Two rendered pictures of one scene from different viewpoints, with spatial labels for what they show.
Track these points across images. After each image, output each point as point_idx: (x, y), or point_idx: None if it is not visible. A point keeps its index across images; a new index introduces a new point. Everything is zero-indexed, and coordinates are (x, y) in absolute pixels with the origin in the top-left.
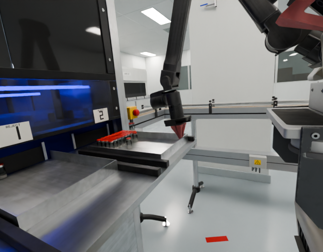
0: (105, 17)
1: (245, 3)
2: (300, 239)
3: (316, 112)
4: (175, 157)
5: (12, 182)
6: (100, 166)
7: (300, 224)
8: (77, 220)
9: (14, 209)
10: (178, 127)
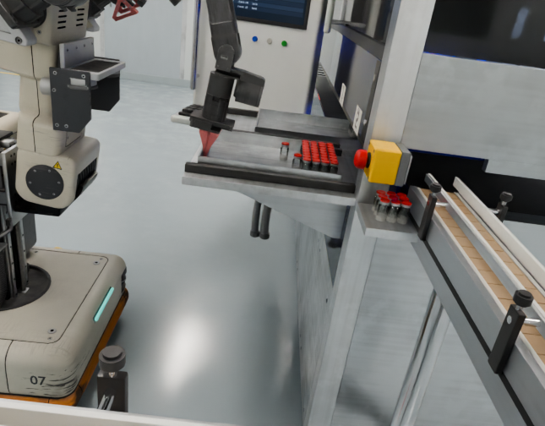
0: None
1: None
2: (80, 184)
3: (77, 65)
4: (202, 146)
5: (333, 133)
6: None
7: (81, 170)
8: (237, 119)
9: (285, 122)
10: None
